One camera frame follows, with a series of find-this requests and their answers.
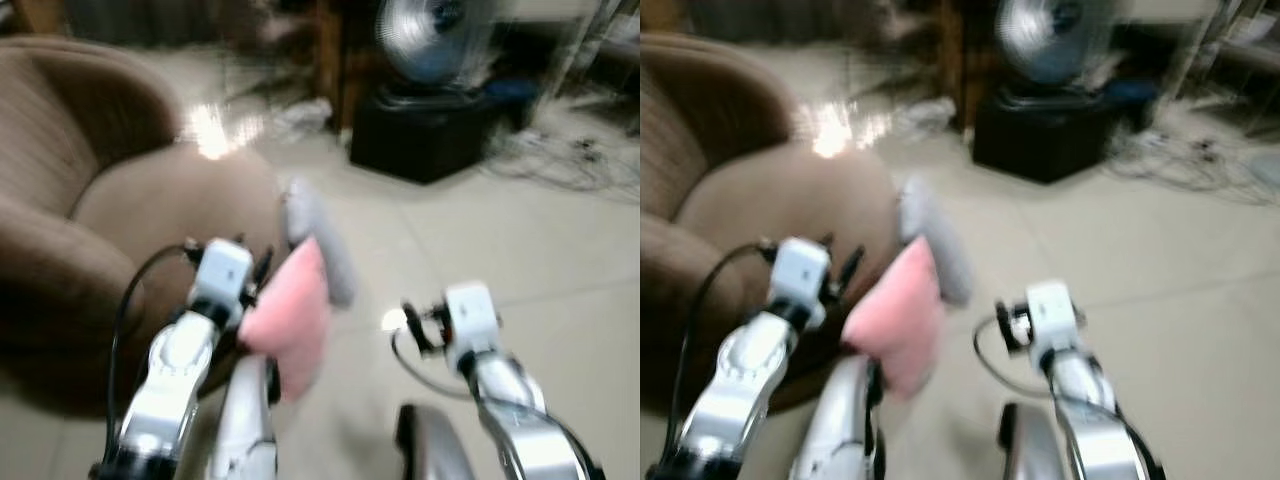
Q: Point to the pink and grey pillow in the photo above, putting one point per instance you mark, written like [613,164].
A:
[900,315]
[290,315]

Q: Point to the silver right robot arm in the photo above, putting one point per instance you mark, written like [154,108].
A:
[1085,400]
[510,400]

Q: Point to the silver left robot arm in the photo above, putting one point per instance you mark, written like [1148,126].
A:
[735,390]
[170,390]

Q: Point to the brown fabric sofa armchair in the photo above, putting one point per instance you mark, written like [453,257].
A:
[60,150]
[700,150]

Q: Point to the silver right robot leg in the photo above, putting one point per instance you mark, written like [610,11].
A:
[1030,450]
[432,450]

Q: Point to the silver robot leg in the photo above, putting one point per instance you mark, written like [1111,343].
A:
[1030,450]
[243,430]
[835,430]
[432,450]

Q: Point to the white crumpled bag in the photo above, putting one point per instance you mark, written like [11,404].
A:
[922,116]
[300,118]

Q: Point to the silver left robot leg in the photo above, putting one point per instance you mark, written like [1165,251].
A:
[243,430]
[835,430]

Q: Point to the black box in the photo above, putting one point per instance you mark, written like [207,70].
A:
[1045,135]
[425,135]

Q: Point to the round metal fan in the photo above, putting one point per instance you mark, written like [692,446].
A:
[432,40]
[1055,38]

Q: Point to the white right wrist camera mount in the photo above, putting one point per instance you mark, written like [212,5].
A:
[470,315]
[1050,312]

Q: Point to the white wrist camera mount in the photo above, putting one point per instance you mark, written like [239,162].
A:
[803,272]
[470,315]
[222,275]
[1050,312]

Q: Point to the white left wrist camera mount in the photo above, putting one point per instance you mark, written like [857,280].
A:
[803,272]
[222,275]

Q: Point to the brown wooden furniture post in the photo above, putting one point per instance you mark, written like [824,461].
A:
[955,60]
[330,60]

